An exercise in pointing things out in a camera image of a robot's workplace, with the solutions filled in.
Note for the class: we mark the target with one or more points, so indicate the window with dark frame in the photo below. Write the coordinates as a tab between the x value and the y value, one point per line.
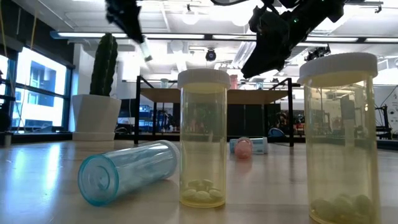
66	102

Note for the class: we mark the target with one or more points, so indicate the wooden shelf black metal frame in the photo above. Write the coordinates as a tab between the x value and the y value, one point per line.
248	97

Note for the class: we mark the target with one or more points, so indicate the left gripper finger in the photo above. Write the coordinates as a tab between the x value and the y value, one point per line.
136	31

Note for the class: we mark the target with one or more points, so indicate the black cabinet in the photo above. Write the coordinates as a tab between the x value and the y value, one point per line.
248	119

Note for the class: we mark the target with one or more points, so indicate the white wall poster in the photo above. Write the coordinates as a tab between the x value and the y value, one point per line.
394	112

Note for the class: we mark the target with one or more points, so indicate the black frame machine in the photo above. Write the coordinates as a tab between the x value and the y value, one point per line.
384	121

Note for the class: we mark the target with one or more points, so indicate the green translucent medicine bottle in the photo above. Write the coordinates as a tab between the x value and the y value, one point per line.
164	84

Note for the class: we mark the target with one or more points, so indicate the green cactus plant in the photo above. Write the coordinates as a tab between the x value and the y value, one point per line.
102	68

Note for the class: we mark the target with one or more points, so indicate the black ceiling mounted device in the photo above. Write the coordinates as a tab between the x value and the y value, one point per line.
317	53

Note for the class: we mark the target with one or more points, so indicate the black ceiling dome camera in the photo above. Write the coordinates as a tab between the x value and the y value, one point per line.
211	55

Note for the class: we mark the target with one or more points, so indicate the blue rounded chair back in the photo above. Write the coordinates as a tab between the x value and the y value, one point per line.
275	133

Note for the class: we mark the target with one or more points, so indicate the red translucent medicine bottle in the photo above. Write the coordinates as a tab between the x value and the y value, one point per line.
243	148
234	82

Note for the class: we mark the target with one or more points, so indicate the blue pill bottle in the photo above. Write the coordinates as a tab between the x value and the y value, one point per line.
130	169

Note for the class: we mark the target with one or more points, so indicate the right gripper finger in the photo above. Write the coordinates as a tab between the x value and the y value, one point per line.
267	59

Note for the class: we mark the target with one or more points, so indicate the yellow translucent medicine bottle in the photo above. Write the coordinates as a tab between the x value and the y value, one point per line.
340	140
203	140

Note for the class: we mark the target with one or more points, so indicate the silver ceiling ventilation duct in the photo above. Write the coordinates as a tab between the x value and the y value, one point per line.
236	56

